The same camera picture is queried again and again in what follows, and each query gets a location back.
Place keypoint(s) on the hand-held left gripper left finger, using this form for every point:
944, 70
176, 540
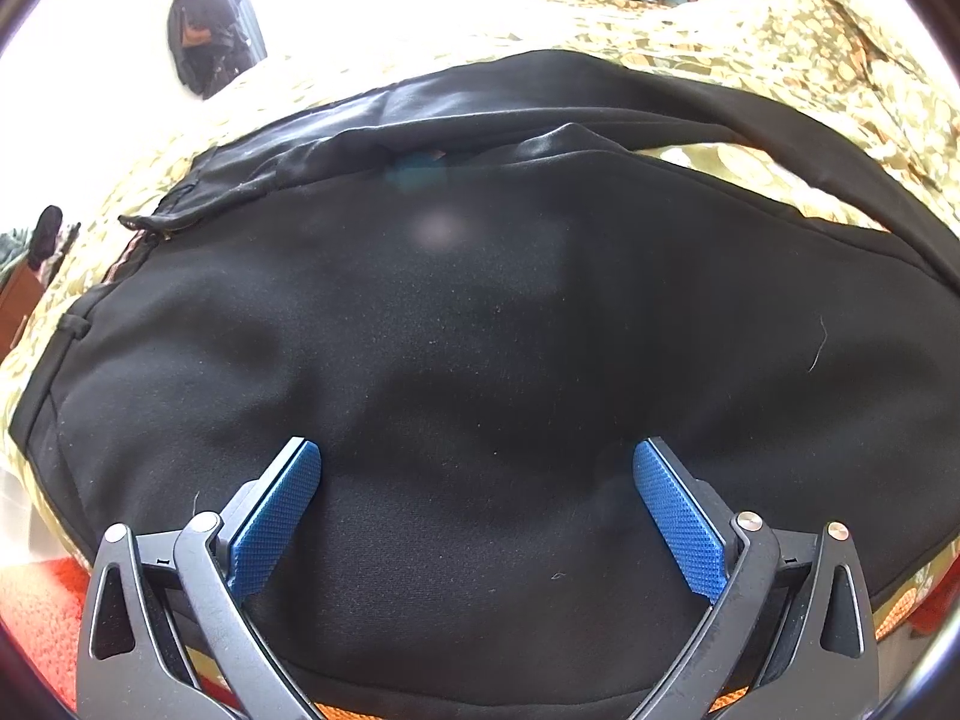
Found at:
276, 517

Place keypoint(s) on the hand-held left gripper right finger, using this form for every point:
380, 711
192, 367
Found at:
679, 517

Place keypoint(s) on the black pants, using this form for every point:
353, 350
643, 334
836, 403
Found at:
480, 352

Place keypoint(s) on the orange fuzzy cloth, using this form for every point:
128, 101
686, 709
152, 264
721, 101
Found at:
41, 615

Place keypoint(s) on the black upright object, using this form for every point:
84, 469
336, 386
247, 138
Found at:
46, 236

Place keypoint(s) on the grey green cloth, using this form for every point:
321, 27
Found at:
11, 255

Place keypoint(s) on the pumpkin print green blanket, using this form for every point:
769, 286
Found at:
787, 37

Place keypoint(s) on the hanging dark clothes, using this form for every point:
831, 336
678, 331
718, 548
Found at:
214, 22

